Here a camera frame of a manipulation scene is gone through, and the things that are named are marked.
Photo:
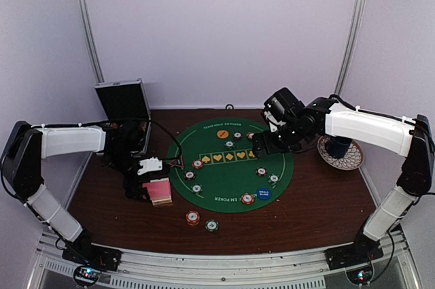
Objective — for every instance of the orange dealer button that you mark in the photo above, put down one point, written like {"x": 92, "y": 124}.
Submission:
{"x": 223, "y": 134}

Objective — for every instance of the aluminium poker case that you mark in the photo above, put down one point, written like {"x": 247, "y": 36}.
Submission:
{"x": 127, "y": 100}

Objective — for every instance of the left frame post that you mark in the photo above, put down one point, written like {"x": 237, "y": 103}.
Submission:
{"x": 90, "y": 42}

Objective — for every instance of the round green poker mat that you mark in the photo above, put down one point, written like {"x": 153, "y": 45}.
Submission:
{"x": 227, "y": 174}

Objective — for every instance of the frame post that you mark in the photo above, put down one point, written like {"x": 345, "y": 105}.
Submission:
{"x": 90, "y": 42}
{"x": 358, "y": 11}

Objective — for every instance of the green chip top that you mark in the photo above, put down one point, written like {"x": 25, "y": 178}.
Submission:
{"x": 229, "y": 145}

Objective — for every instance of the red-backed card deck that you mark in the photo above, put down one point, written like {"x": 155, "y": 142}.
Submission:
{"x": 159, "y": 190}

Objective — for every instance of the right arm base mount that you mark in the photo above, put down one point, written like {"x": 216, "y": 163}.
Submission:
{"x": 348, "y": 256}

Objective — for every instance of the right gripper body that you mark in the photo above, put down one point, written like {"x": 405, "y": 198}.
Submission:
{"x": 289, "y": 141}

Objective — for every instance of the blue small blind button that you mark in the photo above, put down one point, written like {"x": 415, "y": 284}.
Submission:
{"x": 264, "y": 194}

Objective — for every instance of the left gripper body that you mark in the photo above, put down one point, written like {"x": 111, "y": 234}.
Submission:
{"x": 128, "y": 185}

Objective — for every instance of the orange chip stack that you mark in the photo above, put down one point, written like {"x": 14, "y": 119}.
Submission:
{"x": 193, "y": 218}

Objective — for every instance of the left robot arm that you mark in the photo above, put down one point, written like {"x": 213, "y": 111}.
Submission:
{"x": 122, "y": 144}

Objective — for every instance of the green chip stack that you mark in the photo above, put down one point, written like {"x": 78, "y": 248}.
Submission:
{"x": 212, "y": 225}

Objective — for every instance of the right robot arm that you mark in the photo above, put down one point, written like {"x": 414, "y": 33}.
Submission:
{"x": 407, "y": 137}

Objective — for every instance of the orange chip bottom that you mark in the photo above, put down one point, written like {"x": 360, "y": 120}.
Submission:
{"x": 247, "y": 199}

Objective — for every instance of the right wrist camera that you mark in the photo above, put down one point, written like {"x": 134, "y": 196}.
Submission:
{"x": 281, "y": 108}

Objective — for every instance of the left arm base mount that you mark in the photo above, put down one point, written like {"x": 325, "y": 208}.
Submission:
{"x": 103, "y": 259}

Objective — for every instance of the brown chip top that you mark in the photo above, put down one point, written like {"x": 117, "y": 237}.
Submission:
{"x": 237, "y": 136}

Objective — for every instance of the tan card box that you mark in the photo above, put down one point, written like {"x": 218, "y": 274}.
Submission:
{"x": 164, "y": 201}

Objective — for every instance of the dark blue cup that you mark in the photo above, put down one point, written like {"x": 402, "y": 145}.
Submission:
{"x": 337, "y": 147}

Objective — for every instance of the patterned ceramic plate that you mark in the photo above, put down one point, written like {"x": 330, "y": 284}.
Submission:
{"x": 352, "y": 160}

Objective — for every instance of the aluminium front rail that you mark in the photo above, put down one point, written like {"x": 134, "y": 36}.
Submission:
{"x": 298, "y": 269}

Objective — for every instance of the brown chip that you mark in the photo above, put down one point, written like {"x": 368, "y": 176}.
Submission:
{"x": 261, "y": 171}
{"x": 237, "y": 136}
{"x": 189, "y": 175}

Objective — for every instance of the triangular all-in marker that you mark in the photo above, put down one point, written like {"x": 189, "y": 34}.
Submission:
{"x": 177, "y": 163}

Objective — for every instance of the right frame post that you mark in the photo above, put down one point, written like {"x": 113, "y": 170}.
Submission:
{"x": 358, "y": 11}

